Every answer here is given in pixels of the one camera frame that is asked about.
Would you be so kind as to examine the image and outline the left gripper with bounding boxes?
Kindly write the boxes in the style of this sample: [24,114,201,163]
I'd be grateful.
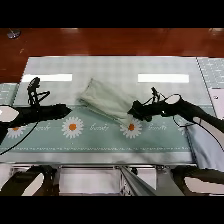
[39,103,73,120]

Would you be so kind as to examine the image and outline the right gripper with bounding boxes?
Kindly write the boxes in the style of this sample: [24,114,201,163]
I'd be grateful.
[127,99,162,123]

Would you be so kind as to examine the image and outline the pale green garment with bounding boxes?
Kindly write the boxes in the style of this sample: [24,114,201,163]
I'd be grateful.
[78,77,143,127]

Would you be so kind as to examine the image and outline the grey blue garment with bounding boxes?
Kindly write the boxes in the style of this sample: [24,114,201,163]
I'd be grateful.
[184,122,224,173]

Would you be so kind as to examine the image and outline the black cable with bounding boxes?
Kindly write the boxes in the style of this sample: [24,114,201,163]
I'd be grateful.
[172,114,224,149]
[0,119,40,156]

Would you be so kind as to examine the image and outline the silver frame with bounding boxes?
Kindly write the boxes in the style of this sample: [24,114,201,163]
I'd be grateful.
[0,162,224,197]

